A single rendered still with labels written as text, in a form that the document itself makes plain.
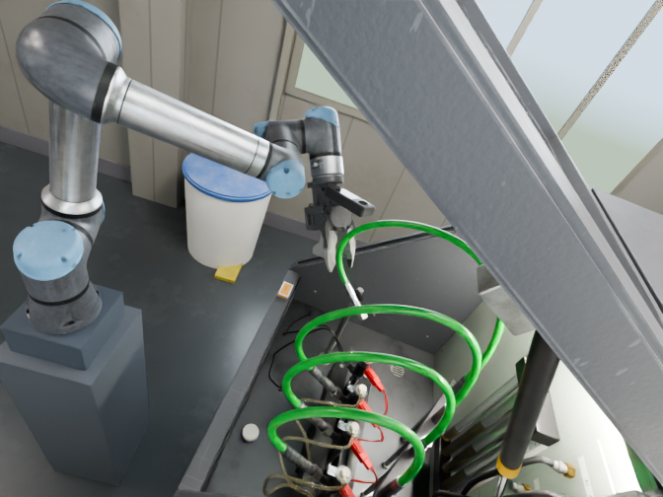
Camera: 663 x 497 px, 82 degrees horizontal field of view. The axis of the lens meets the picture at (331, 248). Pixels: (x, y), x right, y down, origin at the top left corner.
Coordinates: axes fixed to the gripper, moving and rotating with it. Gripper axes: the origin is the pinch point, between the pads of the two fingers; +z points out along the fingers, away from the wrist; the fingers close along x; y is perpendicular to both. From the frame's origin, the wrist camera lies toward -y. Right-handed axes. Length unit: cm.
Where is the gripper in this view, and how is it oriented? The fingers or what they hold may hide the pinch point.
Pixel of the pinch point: (342, 264)
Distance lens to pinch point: 86.5
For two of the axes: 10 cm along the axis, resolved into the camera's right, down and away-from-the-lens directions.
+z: 0.9, 9.9, 0.5
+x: -6.7, 1.0, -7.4
